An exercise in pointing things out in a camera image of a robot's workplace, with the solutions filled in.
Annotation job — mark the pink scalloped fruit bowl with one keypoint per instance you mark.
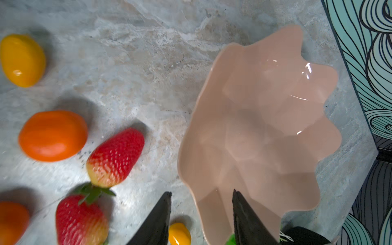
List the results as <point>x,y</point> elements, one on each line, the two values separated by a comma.
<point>258,127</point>

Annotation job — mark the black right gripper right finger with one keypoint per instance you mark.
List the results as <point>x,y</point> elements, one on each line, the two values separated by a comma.
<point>248,228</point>

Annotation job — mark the yellow kumquat upper cluster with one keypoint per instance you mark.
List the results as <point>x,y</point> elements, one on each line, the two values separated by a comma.
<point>178,234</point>

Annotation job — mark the orange tangerine upper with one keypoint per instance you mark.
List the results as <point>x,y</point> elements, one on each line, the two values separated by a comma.
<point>53,135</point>

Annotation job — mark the green grape bunch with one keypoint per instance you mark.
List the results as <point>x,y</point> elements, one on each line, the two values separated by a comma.
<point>231,240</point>

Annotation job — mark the strawberry pair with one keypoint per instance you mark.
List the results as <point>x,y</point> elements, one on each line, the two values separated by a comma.
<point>112,161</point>
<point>80,220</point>

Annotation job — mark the upper strawberry left pair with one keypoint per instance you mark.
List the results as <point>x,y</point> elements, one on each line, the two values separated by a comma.
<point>112,161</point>

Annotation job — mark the lower strawberry left pair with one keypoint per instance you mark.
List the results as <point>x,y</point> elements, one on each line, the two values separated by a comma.
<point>80,220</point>

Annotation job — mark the orange tangerine lower middle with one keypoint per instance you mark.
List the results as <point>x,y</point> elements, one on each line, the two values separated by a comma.
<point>15,220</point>

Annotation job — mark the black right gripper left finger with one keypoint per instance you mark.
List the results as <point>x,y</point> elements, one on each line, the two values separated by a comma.
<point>154,230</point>

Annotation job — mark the orange tangerine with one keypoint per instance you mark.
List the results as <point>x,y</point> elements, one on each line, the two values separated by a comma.
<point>53,135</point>
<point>15,220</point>

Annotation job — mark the yellow kumquat far left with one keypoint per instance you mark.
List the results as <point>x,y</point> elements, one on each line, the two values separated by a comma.
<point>23,60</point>

